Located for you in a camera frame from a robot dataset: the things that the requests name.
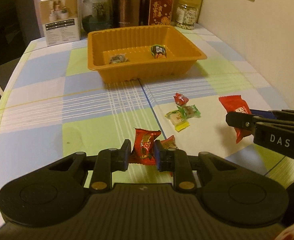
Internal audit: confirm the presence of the black chair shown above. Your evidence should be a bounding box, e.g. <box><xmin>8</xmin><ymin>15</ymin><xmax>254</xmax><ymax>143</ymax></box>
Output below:
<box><xmin>0</xmin><ymin>0</ymin><xmax>41</xmax><ymax>92</ymax></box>

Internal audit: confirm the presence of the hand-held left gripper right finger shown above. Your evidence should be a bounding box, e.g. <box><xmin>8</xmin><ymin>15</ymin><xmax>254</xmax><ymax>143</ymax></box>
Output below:
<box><xmin>154</xmin><ymin>140</ymin><xmax>235</xmax><ymax>191</ymax></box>

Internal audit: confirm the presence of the yellow pale candy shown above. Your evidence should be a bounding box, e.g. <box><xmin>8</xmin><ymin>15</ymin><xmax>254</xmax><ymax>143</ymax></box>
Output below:
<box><xmin>164</xmin><ymin>110</ymin><xmax>190</xmax><ymax>132</ymax></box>

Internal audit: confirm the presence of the red gold patterned snack packet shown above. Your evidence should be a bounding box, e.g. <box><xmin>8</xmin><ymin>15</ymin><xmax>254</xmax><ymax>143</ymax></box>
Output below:
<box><xmin>129</xmin><ymin>127</ymin><xmax>162</xmax><ymax>166</ymax></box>

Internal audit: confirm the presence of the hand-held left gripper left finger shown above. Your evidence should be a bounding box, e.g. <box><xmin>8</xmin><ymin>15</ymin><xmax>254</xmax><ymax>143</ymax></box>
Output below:
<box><xmin>49</xmin><ymin>140</ymin><xmax>132</xmax><ymax>194</ymax></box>

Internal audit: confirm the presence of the clear plastic nut jar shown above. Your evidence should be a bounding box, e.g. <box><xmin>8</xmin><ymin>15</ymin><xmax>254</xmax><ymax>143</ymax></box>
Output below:
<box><xmin>175</xmin><ymin>0</ymin><xmax>199</xmax><ymax>30</ymax></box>

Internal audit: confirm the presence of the red packet with white print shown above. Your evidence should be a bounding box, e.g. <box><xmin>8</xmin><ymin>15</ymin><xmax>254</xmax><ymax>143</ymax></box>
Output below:
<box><xmin>218</xmin><ymin>95</ymin><xmax>253</xmax><ymax>144</ymax></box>

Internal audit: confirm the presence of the red gift box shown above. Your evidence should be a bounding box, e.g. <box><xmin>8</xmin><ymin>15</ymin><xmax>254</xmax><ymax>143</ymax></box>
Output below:
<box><xmin>142</xmin><ymin>0</ymin><xmax>176</xmax><ymax>27</ymax></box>

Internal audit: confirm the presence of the brown metal thermos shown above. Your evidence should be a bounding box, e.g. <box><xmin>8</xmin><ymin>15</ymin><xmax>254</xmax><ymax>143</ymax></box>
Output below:
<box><xmin>113</xmin><ymin>0</ymin><xmax>144</xmax><ymax>28</ymax></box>

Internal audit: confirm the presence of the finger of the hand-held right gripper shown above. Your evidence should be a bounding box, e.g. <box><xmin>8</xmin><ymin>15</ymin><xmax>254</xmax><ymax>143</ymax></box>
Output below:
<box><xmin>250</xmin><ymin>109</ymin><xmax>294</xmax><ymax>123</ymax></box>
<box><xmin>225</xmin><ymin>111</ymin><xmax>263</xmax><ymax>136</ymax></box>

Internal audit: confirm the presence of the green black snack packet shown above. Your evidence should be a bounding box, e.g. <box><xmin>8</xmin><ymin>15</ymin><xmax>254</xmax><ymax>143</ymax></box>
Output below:
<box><xmin>151</xmin><ymin>44</ymin><xmax>168</xmax><ymax>60</ymax></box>

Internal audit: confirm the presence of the checkered tablecloth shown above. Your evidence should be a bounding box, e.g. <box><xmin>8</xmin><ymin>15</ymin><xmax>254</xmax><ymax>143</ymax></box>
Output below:
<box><xmin>0</xmin><ymin>22</ymin><xmax>294</xmax><ymax>198</ymax></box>

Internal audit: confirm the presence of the green candy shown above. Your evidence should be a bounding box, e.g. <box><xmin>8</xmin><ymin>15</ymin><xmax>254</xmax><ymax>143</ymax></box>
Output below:
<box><xmin>176</xmin><ymin>104</ymin><xmax>201</xmax><ymax>119</ymax></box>

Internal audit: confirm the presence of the silver grey snack packet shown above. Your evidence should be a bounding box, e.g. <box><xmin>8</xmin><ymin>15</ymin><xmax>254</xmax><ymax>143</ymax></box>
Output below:
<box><xmin>108</xmin><ymin>52</ymin><xmax>130</xmax><ymax>65</ymax></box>

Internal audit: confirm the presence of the orange plastic tray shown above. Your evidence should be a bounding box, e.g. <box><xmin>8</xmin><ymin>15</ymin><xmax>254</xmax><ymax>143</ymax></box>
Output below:
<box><xmin>87</xmin><ymin>26</ymin><xmax>207</xmax><ymax>84</ymax></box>

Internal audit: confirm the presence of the green glass jar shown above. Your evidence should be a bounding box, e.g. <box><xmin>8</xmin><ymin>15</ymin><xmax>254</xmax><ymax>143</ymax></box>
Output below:
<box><xmin>83</xmin><ymin>0</ymin><xmax>114</xmax><ymax>33</ymax></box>

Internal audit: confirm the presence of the small red twisted candy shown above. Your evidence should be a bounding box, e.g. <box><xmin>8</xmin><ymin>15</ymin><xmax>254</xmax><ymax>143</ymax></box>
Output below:
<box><xmin>173</xmin><ymin>92</ymin><xmax>189</xmax><ymax>106</ymax></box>

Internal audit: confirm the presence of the white product box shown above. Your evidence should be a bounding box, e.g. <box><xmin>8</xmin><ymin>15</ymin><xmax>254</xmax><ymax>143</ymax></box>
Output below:
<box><xmin>40</xmin><ymin>0</ymin><xmax>82</xmax><ymax>47</ymax></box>

